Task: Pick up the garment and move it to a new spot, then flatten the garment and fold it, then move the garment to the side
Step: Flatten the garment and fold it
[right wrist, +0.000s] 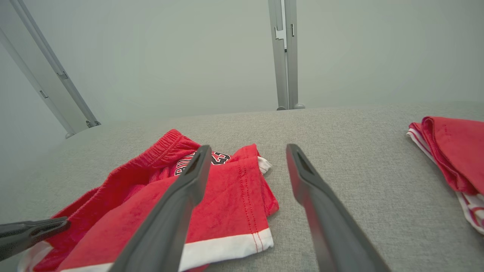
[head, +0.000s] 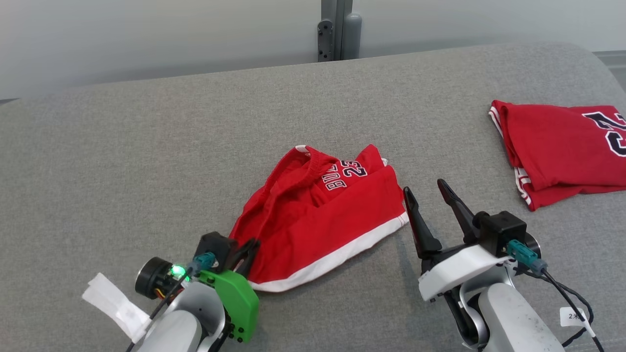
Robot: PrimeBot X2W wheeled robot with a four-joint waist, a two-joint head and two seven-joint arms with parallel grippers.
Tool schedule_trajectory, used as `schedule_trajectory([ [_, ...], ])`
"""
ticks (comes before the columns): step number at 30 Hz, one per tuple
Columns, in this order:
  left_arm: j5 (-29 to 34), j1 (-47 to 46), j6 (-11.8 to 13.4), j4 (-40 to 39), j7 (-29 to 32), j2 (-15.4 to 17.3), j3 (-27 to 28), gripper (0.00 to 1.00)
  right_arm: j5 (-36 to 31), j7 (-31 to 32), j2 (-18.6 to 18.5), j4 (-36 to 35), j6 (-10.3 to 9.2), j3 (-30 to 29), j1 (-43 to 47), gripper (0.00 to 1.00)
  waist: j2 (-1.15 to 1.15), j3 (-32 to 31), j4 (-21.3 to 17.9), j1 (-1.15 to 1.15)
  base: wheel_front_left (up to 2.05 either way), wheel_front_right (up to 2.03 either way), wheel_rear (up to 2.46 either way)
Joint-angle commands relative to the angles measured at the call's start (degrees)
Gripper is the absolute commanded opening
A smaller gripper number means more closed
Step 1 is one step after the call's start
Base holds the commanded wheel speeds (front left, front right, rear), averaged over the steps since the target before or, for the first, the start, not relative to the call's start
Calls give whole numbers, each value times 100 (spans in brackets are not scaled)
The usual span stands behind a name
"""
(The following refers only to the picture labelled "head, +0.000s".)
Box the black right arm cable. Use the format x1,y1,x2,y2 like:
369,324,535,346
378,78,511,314
506,240,605,352

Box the small white cable label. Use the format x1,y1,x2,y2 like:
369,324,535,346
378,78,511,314
560,307,587,327

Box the grey metal partition post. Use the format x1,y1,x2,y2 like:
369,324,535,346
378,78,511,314
317,0,362,63

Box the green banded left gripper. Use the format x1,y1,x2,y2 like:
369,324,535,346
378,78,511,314
198,238,261,343

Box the white tape cable tag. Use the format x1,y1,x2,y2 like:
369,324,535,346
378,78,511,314
82,273,152,344

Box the red basketball shorts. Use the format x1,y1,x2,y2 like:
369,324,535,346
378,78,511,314
229,144,409,293

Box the red basketball jersey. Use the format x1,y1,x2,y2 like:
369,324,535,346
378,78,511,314
488,100,626,212

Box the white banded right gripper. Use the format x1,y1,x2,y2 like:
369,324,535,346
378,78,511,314
402,178,517,303

